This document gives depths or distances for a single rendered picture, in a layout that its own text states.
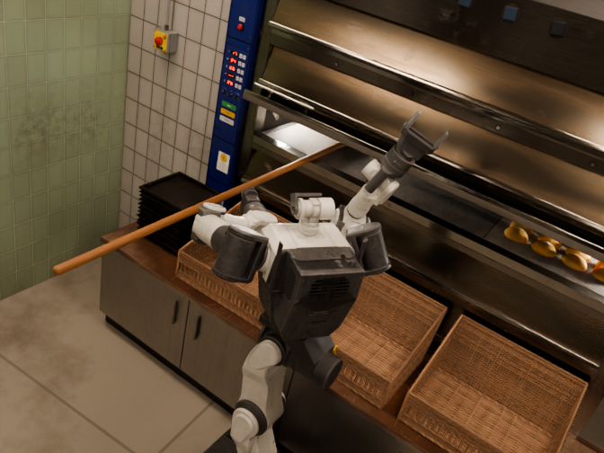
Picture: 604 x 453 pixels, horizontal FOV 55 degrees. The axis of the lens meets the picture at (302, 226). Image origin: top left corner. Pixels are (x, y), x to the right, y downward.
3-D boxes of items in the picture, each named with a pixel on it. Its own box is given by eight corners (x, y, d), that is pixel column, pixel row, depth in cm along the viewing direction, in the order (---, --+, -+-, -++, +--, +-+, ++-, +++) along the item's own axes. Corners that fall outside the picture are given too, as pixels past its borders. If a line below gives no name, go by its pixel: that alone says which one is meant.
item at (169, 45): (163, 46, 300) (164, 26, 295) (176, 52, 296) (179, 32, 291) (152, 48, 294) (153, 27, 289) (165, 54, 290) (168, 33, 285)
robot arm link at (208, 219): (179, 235, 191) (205, 258, 173) (189, 198, 189) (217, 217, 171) (210, 241, 198) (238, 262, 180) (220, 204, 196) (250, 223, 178)
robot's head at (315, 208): (330, 230, 174) (337, 204, 170) (298, 230, 170) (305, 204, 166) (322, 218, 179) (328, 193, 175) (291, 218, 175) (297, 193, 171)
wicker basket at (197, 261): (236, 240, 313) (244, 195, 299) (324, 289, 292) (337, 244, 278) (173, 276, 275) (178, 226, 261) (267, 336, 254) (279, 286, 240)
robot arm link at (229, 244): (228, 264, 178) (247, 280, 167) (202, 257, 173) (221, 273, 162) (242, 229, 177) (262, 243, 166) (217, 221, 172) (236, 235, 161)
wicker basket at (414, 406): (439, 358, 266) (461, 311, 252) (561, 429, 243) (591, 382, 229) (393, 419, 229) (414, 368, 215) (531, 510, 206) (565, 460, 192)
